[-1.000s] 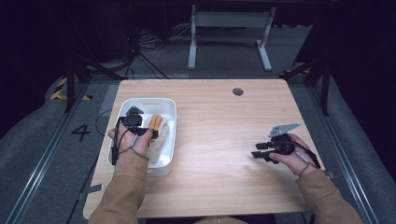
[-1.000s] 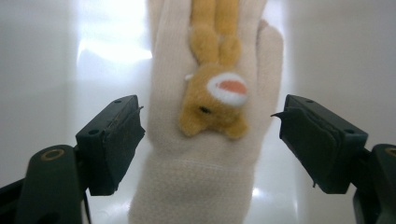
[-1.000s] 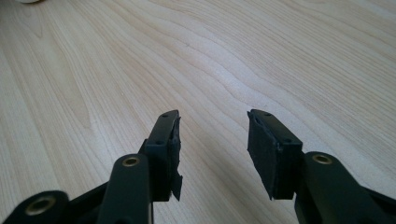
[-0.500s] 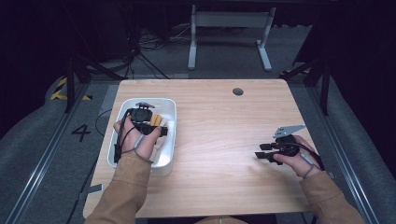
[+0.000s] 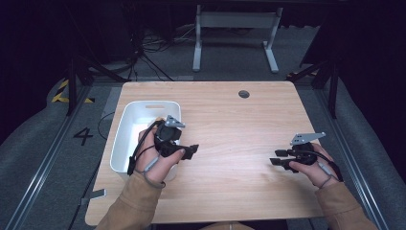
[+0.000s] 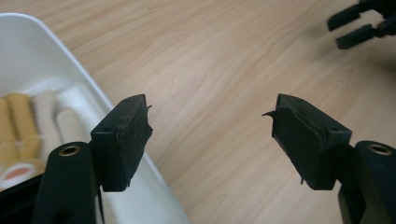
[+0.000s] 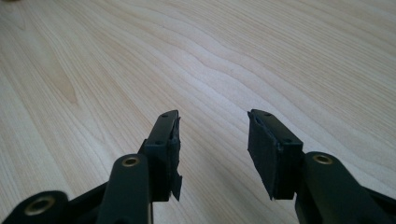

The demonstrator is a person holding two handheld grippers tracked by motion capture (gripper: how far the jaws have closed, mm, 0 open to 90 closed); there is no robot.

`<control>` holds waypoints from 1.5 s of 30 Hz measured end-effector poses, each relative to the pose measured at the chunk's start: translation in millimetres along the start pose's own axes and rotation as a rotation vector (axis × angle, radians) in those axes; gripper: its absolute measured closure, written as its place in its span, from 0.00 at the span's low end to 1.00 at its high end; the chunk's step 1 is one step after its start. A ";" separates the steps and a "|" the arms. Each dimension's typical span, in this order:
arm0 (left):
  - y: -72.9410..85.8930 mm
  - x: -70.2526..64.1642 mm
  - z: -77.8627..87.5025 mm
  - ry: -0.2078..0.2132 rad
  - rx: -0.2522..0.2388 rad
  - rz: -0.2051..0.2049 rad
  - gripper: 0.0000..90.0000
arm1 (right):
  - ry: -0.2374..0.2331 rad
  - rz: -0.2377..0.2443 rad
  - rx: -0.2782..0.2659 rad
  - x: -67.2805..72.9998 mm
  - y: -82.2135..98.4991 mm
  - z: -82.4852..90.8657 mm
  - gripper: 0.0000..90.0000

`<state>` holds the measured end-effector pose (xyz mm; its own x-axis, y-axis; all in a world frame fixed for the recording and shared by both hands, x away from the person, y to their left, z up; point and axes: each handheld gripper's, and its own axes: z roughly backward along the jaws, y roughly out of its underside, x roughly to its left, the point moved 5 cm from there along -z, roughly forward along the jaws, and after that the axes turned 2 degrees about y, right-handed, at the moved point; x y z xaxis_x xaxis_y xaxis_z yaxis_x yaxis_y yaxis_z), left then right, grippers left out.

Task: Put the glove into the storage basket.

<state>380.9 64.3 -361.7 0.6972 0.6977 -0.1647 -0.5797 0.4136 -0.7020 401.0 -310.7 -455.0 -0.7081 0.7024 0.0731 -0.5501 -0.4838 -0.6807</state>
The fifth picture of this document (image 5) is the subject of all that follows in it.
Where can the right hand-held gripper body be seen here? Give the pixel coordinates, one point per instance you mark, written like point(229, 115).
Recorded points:
point(303, 150)

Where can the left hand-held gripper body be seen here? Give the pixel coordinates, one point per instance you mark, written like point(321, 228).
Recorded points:
point(167, 137)

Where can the white plastic bin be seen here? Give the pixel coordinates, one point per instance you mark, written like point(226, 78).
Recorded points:
point(134, 127)

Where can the person's right hand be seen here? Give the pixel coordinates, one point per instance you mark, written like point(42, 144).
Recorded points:
point(316, 172)

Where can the person's left hand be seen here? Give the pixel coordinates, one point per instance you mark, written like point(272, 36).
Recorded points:
point(159, 166)

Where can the black metal stand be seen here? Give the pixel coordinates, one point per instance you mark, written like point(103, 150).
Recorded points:
point(332, 83)
point(75, 80)

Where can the person's tan clothing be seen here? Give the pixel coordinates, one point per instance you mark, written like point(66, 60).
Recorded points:
point(223, 226)

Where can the yellow black floor tape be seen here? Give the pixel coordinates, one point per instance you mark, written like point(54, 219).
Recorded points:
point(60, 94)

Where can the grey metal bracket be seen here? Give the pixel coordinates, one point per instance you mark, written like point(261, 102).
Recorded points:
point(95, 195)

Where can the grey metal desk frame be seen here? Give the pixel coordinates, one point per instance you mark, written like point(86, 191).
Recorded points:
point(236, 19)

